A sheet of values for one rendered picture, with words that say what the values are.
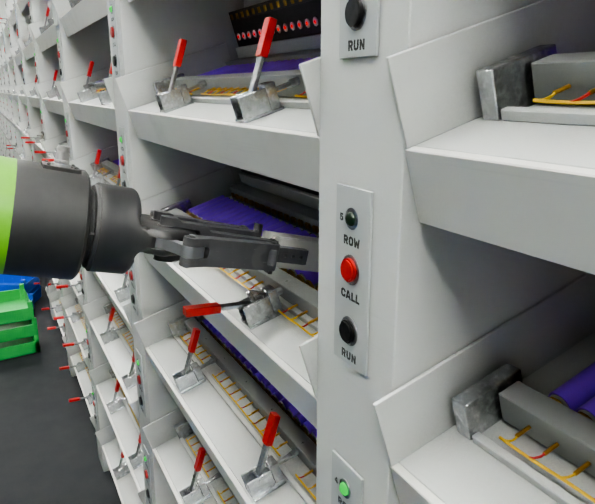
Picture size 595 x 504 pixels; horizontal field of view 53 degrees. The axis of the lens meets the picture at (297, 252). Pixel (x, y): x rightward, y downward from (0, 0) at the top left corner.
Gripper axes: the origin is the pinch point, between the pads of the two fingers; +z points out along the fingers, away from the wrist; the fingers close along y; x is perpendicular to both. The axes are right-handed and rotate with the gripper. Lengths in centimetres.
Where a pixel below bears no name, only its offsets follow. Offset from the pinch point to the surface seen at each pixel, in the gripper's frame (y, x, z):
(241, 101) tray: 0.0, -13.0, -8.8
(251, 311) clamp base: -0.1, 6.5, -3.6
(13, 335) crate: 215, 91, -9
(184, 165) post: 45.7, -3.7, 0.9
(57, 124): 186, -2, -6
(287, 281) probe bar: 0.9, 3.3, 0.1
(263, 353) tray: -4.8, 9.0, -3.8
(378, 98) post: -21.8, -13.5, -8.9
